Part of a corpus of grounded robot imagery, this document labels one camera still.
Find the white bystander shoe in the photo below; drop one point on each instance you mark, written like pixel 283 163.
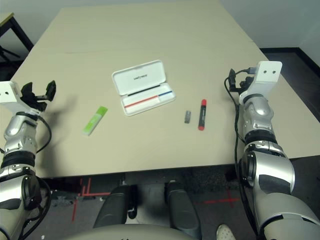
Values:
pixel 225 233

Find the dark grey robot leg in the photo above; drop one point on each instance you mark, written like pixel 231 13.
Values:
pixel 112 207
pixel 180 207

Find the small grey eraser block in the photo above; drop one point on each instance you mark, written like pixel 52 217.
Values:
pixel 188 117

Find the green white glue stick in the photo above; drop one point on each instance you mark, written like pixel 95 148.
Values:
pixel 96 120

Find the white plastic pencil case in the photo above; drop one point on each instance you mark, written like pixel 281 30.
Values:
pixel 140 75

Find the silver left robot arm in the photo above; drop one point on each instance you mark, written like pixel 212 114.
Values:
pixel 17 147

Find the black marker with red cap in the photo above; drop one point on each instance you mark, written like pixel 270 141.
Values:
pixel 202 115

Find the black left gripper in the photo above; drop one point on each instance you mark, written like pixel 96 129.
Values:
pixel 37 102

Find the dark grey robot right leg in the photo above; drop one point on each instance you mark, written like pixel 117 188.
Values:
pixel 180 207

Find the black framed side table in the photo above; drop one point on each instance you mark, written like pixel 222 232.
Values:
pixel 21 32

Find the dark grey robot left leg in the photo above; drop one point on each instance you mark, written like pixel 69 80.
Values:
pixel 112 207

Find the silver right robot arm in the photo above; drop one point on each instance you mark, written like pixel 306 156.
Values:
pixel 260 112

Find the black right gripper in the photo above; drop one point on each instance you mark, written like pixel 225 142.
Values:
pixel 242 86

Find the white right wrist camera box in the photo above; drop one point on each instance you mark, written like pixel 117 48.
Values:
pixel 268 75

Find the beige robot torso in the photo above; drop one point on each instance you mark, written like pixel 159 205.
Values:
pixel 125 235

